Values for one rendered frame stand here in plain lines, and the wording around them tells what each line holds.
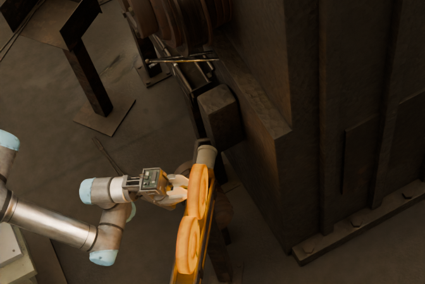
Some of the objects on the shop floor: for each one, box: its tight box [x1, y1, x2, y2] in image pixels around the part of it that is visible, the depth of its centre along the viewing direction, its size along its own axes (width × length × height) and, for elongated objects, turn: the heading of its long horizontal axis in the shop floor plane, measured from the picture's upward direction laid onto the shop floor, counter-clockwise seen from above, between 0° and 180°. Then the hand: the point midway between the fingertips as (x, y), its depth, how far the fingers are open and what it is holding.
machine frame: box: [192, 0, 425, 267], centre depth 215 cm, size 73×108×176 cm
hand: (197, 188), depth 196 cm, fingers closed, pressing on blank
